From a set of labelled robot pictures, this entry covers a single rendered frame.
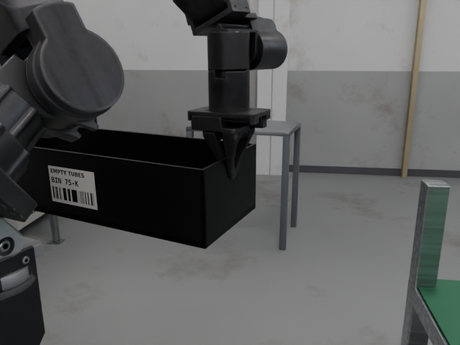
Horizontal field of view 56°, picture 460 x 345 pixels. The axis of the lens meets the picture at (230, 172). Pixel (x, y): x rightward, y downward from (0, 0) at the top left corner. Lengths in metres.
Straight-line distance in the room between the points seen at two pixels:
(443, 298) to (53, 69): 0.55
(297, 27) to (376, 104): 1.14
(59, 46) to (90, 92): 0.04
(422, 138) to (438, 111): 0.31
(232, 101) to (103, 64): 0.22
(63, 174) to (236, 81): 0.31
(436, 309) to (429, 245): 0.08
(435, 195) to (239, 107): 0.29
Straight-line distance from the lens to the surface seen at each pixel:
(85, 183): 0.69
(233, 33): 0.58
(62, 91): 0.39
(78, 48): 0.41
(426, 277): 0.68
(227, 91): 0.58
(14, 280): 0.56
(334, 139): 4.78
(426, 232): 0.65
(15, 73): 0.41
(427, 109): 4.91
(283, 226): 2.88
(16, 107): 0.39
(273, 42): 0.64
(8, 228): 0.40
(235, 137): 0.57
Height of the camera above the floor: 1.27
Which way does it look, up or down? 15 degrees down
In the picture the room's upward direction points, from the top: straight up
